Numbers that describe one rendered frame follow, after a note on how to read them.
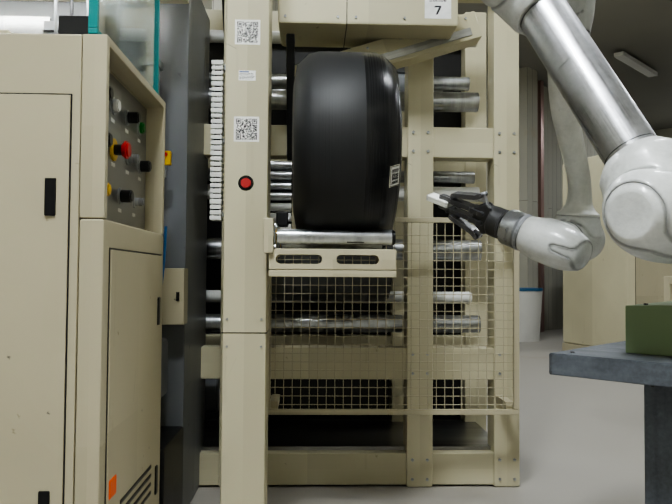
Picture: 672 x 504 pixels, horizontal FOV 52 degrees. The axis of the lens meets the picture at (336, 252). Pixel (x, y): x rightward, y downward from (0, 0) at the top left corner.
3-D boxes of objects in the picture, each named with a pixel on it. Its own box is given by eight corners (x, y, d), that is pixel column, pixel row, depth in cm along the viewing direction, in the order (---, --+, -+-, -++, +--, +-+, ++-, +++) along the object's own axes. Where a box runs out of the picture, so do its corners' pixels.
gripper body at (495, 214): (499, 214, 164) (467, 202, 170) (494, 245, 168) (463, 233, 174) (517, 205, 169) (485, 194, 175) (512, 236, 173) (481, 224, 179)
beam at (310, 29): (277, 22, 232) (278, -22, 232) (281, 47, 257) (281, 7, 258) (458, 25, 234) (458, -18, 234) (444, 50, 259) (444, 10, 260)
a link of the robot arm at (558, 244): (508, 255, 162) (534, 254, 172) (568, 280, 153) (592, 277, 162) (522, 211, 160) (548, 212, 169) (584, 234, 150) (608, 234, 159)
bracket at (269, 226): (263, 252, 192) (263, 217, 192) (271, 256, 232) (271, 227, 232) (275, 253, 192) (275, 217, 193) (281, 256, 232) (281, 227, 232)
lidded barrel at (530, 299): (513, 337, 896) (513, 287, 899) (551, 340, 861) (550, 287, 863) (492, 340, 859) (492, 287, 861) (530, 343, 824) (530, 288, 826)
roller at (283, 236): (273, 237, 201) (273, 247, 198) (273, 225, 199) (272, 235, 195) (393, 238, 203) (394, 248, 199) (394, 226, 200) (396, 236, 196)
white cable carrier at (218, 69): (209, 219, 204) (211, 59, 206) (211, 221, 209) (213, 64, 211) (224, 219, 204) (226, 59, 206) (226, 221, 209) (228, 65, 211)
